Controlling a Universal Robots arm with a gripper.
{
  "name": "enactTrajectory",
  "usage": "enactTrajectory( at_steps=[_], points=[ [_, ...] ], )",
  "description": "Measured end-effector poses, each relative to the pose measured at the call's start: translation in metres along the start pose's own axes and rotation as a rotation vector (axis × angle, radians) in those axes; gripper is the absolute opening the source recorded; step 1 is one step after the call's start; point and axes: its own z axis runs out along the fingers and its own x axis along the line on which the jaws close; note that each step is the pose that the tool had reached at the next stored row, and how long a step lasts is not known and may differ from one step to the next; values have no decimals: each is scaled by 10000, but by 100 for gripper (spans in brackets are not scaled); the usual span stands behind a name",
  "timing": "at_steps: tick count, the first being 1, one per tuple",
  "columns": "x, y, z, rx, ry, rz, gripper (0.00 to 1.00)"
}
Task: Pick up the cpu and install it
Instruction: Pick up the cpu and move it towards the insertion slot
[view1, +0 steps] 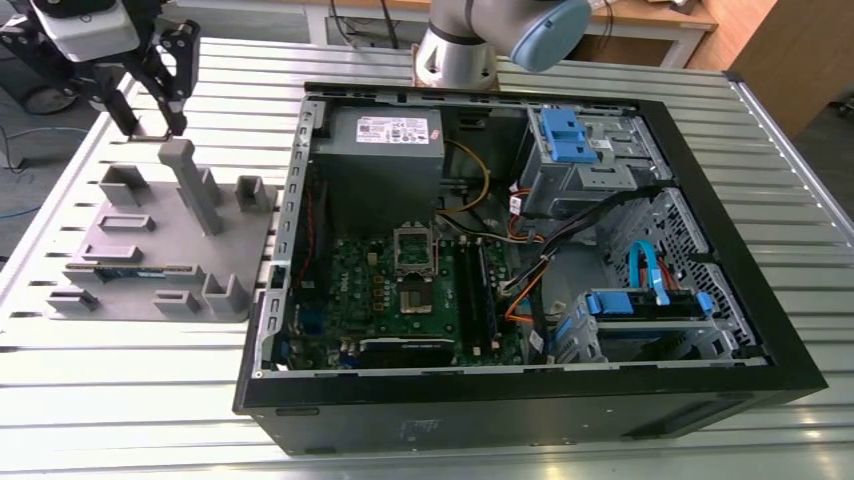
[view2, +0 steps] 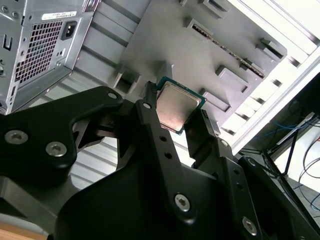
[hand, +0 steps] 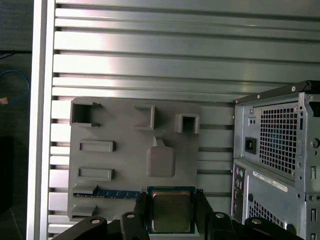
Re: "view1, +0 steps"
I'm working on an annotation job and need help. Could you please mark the hard disk in blue carrier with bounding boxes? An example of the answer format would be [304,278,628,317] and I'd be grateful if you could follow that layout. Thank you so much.
[583,289,714,322]

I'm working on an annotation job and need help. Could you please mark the blue data wire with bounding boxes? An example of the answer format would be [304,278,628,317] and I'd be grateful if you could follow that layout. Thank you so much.
[627,239,671,307]

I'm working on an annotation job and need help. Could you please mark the orange data wire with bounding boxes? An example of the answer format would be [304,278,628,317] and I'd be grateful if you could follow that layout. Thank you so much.
[503,274,545,327]

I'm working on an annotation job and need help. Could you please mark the wooden cabinet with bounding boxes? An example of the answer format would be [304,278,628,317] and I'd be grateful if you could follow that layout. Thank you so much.
[726,0,854,144]

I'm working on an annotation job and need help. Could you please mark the black open PC case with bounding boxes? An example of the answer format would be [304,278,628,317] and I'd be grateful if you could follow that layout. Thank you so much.
[229,82,828,456]

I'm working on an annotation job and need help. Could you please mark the metal socket cover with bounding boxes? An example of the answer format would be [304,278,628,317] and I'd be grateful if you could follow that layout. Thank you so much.
[392,221,440,277]

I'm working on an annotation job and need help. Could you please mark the red black twisted wire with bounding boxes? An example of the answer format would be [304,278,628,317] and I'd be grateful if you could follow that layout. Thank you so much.
[295,187,320,282]

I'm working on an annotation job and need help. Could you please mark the grey power supply unit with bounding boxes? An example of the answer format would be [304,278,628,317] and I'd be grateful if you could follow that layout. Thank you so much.
[309,104,447,236]

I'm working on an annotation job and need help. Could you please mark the blue RAM stick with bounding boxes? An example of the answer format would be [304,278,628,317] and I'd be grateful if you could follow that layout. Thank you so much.
[65,263,195,282]

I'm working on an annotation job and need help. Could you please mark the grey metal disk bay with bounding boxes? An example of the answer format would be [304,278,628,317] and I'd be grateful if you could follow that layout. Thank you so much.
[517,104,675,219]

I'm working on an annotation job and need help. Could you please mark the black flat wire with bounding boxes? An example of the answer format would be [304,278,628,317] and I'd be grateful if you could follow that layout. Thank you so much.
[503,183,668,296]

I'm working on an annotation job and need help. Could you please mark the green motherboard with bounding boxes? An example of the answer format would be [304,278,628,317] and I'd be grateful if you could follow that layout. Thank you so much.
[285,234,528,371]

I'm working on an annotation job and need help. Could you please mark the red yellow wire bundle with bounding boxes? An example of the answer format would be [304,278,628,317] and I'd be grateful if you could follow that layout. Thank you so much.
[504,183,539,245]

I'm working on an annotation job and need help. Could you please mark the black wire bundle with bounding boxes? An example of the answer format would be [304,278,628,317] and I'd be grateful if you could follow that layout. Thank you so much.
[436,212,539,246]

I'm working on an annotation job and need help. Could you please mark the black RAM slot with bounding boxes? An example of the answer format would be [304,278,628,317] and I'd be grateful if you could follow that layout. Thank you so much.
[464,238,487,355]
[456,238,477,355]
[473,238,495,354]
[483,238,504,351]

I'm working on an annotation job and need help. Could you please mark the black graphics card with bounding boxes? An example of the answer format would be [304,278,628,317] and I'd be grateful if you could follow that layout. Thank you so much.
[357,335,459,370]

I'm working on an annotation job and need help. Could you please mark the blue disk carrier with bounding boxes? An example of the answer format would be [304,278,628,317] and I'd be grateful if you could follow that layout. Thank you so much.
[551,141,598,164]
[540,107,588,144]

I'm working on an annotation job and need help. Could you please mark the silver perforated disk bay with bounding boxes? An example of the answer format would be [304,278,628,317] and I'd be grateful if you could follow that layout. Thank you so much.
[543,187,768,366]

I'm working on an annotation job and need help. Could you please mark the CPU socket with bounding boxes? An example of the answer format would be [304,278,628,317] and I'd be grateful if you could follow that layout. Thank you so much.
[397,276,440,317]

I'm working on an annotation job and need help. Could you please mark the pale blue empty carrier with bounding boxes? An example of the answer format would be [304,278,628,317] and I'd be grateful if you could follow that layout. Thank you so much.
[551,307,585,364]

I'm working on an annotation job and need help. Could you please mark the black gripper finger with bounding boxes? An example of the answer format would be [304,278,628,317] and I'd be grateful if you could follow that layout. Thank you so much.
[0,27,142,139]
[132,19,201,137]

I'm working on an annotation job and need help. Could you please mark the grey parts rack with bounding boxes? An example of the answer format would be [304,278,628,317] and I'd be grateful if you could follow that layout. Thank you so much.
[42,137,281,324]

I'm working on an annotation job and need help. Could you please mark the wooden desk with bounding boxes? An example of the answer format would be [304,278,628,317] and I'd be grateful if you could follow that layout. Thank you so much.
[585,0,720,71]

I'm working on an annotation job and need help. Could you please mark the black mesh wastebasket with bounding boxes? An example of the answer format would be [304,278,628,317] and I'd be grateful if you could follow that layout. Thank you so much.
[0,44,81,117]

